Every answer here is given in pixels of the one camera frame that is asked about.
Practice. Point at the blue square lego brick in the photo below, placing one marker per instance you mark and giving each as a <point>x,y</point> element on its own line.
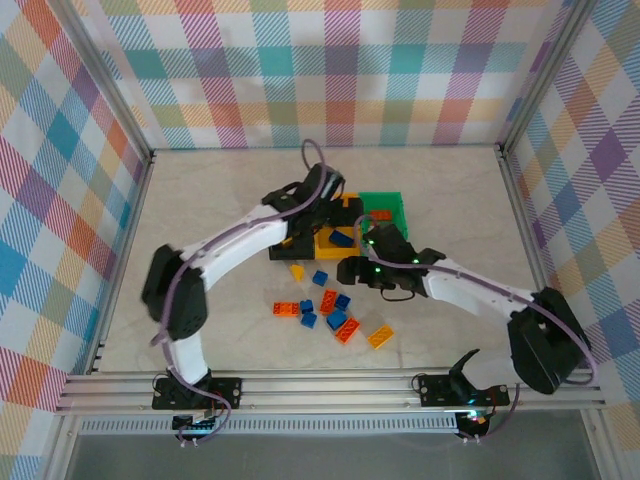
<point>308,320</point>
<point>341,238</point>
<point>337,319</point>
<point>320,278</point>
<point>343,302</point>
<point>306,306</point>

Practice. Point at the orange long lego brick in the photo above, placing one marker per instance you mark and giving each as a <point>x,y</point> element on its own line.
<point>327,301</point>
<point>381,215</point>
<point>348,331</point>
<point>285,308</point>

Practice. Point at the yellow square lego brick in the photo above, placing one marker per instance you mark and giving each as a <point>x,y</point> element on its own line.
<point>286,242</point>
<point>297,274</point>

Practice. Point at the yellow long lego brick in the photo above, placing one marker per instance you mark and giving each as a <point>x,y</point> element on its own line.
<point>381,336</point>

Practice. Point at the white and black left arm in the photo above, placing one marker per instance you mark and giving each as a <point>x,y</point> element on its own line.
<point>240,245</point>

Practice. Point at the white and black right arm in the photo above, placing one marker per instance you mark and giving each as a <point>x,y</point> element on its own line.
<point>465,290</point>

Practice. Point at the yellow plastic bin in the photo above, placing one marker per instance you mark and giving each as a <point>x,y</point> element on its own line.
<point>332,252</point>

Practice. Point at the green plastic bin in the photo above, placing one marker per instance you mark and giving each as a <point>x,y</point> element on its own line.
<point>385,200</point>

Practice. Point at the black plastic bin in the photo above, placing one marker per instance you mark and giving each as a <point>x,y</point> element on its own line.
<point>295,250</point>

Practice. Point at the small circuit board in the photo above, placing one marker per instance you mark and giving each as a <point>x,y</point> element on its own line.
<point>195,423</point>
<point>474,418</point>

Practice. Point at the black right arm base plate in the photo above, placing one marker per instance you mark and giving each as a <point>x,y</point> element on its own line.
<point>435,390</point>

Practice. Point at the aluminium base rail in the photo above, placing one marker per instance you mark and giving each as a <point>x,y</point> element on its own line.
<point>325,395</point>

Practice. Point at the aluminium side rail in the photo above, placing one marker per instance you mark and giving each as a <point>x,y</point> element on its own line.
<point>125,250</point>
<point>526,225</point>

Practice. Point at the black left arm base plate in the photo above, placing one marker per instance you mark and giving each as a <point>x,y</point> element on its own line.
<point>230,392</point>

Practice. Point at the aluminium corner post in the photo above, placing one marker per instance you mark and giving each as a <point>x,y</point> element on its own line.
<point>110,85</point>
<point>539,85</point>

